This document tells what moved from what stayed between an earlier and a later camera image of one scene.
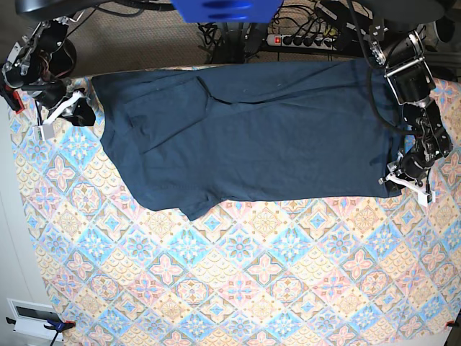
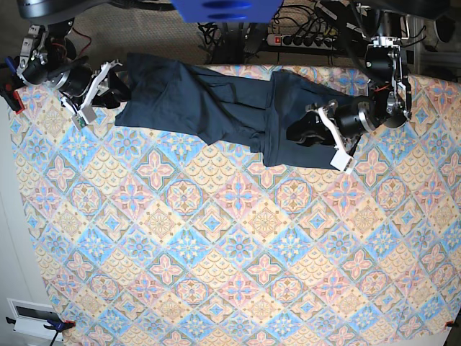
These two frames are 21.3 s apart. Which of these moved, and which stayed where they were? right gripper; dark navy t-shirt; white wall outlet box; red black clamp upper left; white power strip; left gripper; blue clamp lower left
Moved: left gripper; dark navy t-shirt; right gripper
Stayed: white power strip; white wall outlet box; blue clamp lower left; red black clamp upper left
